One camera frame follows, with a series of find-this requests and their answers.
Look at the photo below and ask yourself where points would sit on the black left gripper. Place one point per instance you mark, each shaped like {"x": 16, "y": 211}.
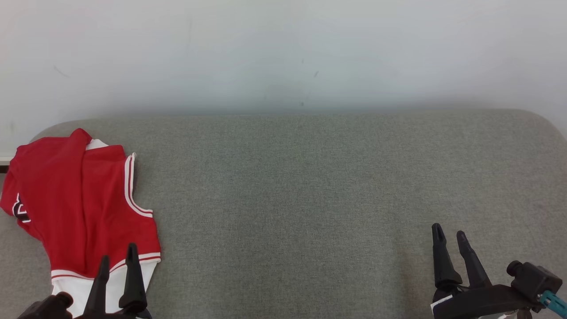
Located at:
{"x": 115, "y": 316}

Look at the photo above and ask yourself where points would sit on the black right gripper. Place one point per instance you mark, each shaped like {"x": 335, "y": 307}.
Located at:
{"x": 483, "y": 303}

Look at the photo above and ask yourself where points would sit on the red basketball jersey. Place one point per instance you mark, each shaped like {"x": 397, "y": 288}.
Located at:
{"x": 79, "y": 208}

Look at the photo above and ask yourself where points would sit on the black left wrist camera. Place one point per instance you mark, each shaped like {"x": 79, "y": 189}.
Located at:
{"x": 44, "y": 309}

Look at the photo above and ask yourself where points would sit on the white wall baseboard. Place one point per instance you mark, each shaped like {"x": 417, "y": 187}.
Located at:
{"x": 4, "y": 158}

